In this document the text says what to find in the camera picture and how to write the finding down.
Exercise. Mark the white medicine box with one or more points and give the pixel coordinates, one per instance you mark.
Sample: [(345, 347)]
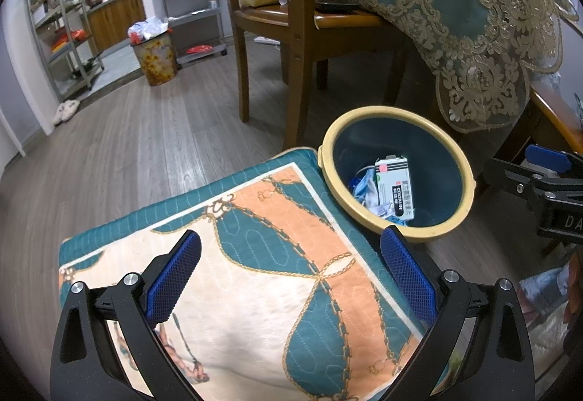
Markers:
[(394, 191)]

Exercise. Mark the white trash bag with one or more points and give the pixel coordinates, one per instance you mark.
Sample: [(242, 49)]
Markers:
[(148, 30)]

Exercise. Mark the printed quilted teal mat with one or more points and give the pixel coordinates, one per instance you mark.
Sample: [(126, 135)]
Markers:
[(273, 255)]

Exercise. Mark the light blue cloth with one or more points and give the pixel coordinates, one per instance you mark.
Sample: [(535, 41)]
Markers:
[(542, 291)]

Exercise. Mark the red plastic bag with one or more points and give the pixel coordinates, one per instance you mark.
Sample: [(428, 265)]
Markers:
[(200, 49)]

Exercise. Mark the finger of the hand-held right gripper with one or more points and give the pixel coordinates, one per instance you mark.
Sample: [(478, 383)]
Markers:
[(514, 178), (549, 159)]

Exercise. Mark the floral trash can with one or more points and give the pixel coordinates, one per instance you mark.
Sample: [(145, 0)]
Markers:
[(157, 62)]

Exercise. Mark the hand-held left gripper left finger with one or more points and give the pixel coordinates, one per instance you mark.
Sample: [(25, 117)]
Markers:
[(175, 278)]

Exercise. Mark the blue bin with cream rim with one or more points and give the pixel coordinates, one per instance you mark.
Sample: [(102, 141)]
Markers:
[(364, 141)]

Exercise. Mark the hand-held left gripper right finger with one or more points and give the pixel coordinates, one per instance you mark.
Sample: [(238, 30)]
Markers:
[(410, 278)]

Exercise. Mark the wooden chair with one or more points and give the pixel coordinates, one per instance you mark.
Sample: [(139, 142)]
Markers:
[(291, 64), (555, 118)]

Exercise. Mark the metal shelf rack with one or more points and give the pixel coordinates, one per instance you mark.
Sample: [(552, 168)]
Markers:
[(63, 18)]

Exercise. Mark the wooden kitchen cabinet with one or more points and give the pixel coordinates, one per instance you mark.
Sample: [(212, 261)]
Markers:
[(116, 18)]

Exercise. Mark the blue face mask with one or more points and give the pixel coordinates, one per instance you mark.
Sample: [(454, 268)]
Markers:
[(364, 189)]

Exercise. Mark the white power strip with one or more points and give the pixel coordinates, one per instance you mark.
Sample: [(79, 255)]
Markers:
[(268, 41)]

